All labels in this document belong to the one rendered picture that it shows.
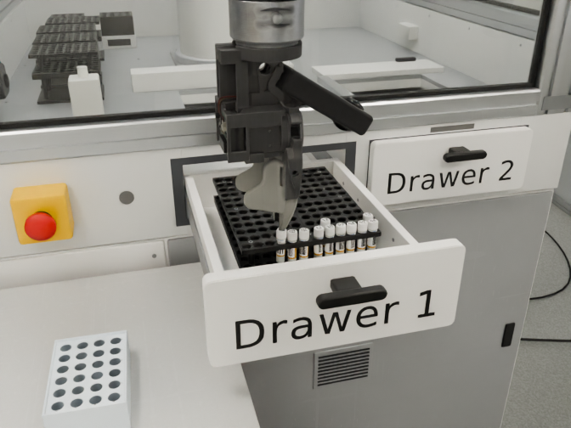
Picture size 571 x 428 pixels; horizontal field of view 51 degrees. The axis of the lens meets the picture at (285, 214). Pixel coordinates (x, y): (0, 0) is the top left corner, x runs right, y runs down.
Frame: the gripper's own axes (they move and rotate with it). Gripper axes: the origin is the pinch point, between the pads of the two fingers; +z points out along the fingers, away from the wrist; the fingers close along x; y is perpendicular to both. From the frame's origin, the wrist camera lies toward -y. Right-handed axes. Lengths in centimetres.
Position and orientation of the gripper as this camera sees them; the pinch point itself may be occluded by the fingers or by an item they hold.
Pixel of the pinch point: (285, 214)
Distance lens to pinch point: 69.9
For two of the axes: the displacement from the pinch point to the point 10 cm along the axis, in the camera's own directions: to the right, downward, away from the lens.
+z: -0.1, 8.9, 4.6
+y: -9.6, 1.2, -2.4
